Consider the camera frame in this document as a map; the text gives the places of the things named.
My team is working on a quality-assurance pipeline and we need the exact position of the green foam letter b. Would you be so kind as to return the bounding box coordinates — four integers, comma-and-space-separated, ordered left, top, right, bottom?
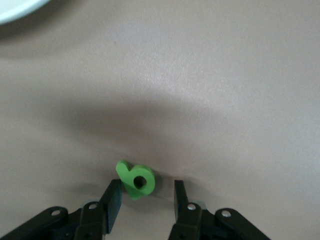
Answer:
115, 159, 156, 201

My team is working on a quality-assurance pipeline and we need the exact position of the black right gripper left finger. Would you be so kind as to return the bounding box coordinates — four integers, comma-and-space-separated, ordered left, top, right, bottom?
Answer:
0, 179, 123, 240

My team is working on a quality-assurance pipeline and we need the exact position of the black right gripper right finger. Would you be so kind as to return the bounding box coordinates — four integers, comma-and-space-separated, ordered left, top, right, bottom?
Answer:
167, 179, 272, 240

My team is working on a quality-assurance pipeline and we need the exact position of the beige round plate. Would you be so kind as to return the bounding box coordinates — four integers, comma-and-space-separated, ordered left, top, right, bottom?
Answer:
0, 0, 51, 25

